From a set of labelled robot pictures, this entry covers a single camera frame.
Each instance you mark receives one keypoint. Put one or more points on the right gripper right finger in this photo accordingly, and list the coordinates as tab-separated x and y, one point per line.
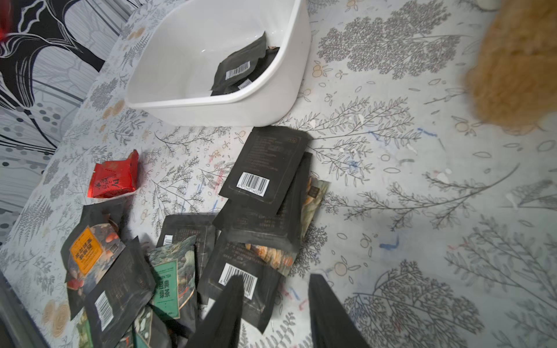
330	325

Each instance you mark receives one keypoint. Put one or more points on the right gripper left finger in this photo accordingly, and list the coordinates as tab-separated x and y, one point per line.
221	326

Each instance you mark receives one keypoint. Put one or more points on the black barcode tea bag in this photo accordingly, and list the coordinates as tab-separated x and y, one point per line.
126	288
239	65

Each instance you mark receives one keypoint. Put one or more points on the green leafy tea bag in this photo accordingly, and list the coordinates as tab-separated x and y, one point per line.
175	298

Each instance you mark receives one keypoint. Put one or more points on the black barcode tea bag front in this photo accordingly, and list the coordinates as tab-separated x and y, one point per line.
126	288

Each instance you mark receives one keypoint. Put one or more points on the orange label tea bag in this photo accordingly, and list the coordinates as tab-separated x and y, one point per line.
87	254

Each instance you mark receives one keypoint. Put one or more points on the red square tea bag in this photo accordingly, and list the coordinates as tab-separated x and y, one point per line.
114	178

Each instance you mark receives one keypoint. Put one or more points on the white plastic storage box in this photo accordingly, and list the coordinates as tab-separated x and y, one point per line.
173	77

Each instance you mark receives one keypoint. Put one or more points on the brown plush teddy dog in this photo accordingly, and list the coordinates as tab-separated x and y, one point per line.
514	82

